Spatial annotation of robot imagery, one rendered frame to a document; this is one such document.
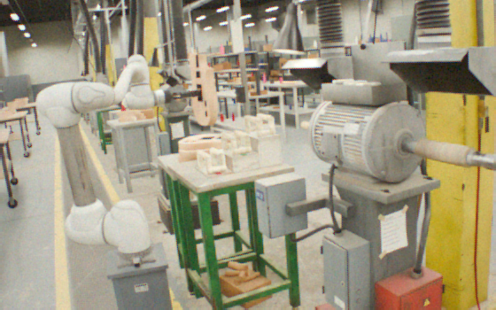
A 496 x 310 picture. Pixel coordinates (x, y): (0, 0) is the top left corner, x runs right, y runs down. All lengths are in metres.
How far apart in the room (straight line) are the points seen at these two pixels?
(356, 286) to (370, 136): 0.51
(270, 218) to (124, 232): 0.73
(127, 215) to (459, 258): 1.77
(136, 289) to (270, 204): 0.81
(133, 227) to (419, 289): 1.20
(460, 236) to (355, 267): 1.16
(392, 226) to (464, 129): 1.01
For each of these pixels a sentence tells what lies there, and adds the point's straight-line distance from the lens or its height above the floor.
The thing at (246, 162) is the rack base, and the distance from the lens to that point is 2.47.
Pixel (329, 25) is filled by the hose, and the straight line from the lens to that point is 1.76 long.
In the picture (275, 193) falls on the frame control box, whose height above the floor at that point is 1.09.
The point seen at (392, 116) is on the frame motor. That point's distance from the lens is 1.39.
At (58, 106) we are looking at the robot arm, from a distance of 1.91.
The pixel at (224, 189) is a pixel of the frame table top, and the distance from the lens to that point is 2.33.
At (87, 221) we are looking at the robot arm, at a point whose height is 0.92.
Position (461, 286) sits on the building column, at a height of 0.21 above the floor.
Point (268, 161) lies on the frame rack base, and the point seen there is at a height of 0.96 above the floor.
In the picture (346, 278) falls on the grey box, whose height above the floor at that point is 0.82.
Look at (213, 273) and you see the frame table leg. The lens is 2.47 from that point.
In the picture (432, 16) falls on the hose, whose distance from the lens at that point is 1.34.
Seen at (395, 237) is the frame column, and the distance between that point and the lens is 1.54.
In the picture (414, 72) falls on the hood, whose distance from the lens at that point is 1.46.
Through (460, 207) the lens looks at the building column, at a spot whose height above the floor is 0.69.
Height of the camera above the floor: 1.56
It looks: 10 degrees down
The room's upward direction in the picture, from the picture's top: 5 degrees counter-clockwise
